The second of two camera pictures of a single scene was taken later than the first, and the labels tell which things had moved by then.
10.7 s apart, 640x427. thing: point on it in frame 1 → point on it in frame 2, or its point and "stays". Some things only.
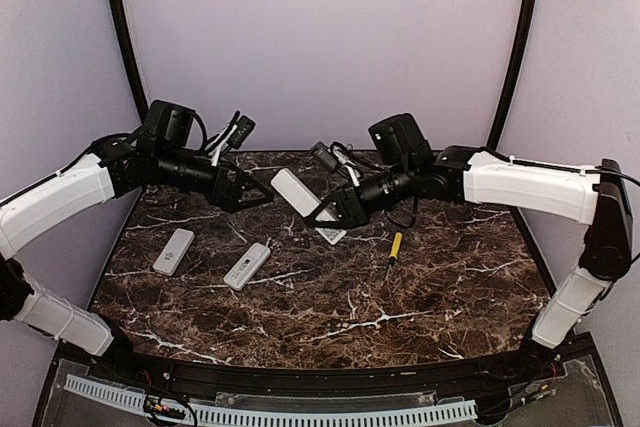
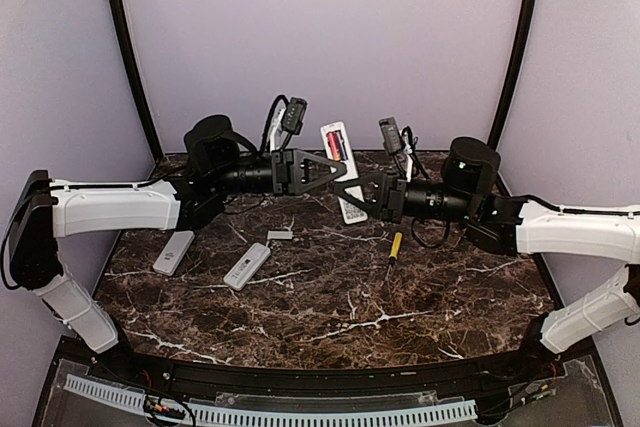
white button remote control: (305, 202) → (338, 145)
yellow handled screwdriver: (395, 252) stays
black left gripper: (229, 201) → (290, 174)
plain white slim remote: (173, 252) stays
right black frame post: (510, 87) stays
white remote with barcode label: (246, 266) stays
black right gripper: (350, 208) → (393, 209)
